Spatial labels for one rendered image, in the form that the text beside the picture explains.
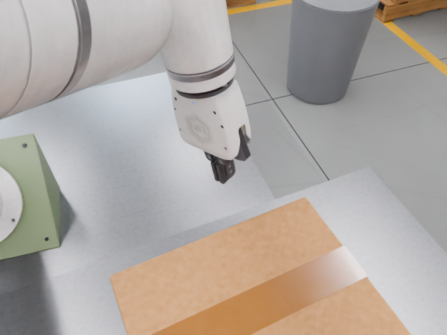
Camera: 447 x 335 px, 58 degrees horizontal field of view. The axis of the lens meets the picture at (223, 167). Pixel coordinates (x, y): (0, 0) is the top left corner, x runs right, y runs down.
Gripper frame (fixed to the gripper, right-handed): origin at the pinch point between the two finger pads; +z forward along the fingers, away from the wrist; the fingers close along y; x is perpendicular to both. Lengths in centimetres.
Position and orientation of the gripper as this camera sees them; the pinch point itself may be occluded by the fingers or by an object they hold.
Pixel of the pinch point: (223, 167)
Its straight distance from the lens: 61.0
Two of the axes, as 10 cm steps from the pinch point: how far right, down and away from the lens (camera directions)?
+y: 7.6, 3.5, -5.5
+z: 1.6, 7.2, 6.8
